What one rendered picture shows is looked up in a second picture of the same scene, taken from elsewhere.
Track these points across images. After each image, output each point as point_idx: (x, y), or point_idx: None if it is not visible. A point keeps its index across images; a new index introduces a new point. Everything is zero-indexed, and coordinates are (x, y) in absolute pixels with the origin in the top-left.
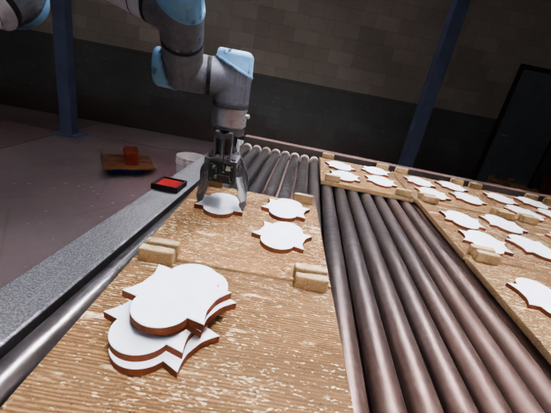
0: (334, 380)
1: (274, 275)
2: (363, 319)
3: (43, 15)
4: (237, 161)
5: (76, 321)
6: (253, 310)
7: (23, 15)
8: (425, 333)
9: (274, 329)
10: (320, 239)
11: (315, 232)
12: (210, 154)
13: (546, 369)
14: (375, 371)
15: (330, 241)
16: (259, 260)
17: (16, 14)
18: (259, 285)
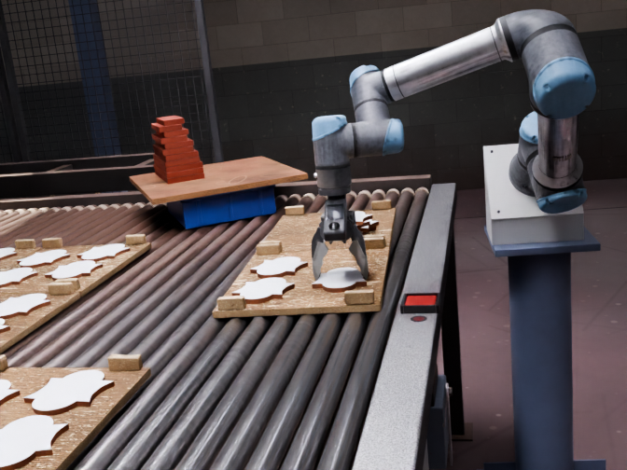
0: (274, 233)
1: (293, 252)
2: (238, 258)
3: (536, 103)
4: (324, 213)
5: (392, 228)
6: (309, 241)
7: (534, 104)
8: (202, 258)
9: (299, 238)
10: (240, 275)
11: (240, 280)
12: (351, 212)
13: (137, 261)
14: (248, 246)
15: (223, 290)
16: (302, 255)
17: (531, 104)
18: (304, 247)
